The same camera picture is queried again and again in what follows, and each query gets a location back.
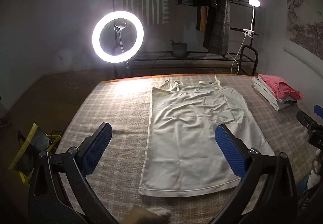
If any white floor cable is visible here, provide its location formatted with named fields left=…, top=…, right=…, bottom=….
left=54, top=75, right=89, bottom=88

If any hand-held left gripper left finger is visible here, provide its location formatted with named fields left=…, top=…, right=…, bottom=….
left=28, top=122, right=119, bottom=224

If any small potted plant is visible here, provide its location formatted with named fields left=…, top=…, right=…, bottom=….
left=170, top=39, right=188, bottom=58

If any black metal bed frame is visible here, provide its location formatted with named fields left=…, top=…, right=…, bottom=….
left=238, top=46, right=259, bottom=75

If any yellow hanging garment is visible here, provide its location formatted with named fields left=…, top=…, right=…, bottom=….
left=196, top=5, right=209, bottom=33

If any beige plaid blanket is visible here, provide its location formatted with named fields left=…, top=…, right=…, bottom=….
left=54, top=74, right=323, bottom=224

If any yellow plastic bag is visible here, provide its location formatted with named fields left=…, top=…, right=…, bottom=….
left=9, top=123, right=62, bottom=187

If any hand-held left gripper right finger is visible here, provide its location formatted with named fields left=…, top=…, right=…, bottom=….
left=211, top=124, right=298, bottom=224

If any folded pink garment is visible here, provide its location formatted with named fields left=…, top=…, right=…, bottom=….
left=259, top=74, right=304, bottom=101

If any folded white printed shirt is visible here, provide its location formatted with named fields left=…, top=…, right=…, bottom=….
left=276, top=98, right=299, bottom=111

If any white camisole dress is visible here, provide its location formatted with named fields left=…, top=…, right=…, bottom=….
left=138, top=76, right=275, bottom=198

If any white ring light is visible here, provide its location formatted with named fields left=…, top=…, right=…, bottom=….
left=91, top=11, right=145, bottom=63

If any grey plaid coat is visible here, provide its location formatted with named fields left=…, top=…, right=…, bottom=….
left=199, top=0, right=236, bottom=55

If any phone holder clamp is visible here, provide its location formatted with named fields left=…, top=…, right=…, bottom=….
left=114, top=24, right=127, bottom=54

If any black metal clothes rack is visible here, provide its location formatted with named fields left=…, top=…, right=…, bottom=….
left=111, top=0, right=260, bottom=78

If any white clip lamp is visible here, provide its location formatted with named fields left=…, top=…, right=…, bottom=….
left=231, top=0, right=262, bottom=74

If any landscape wall poster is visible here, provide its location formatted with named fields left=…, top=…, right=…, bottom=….
left=284, top=0, right=323, bottom=60

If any folded white garment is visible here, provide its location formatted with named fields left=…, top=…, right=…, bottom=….
left=252, top=77, right=281, bottom=111

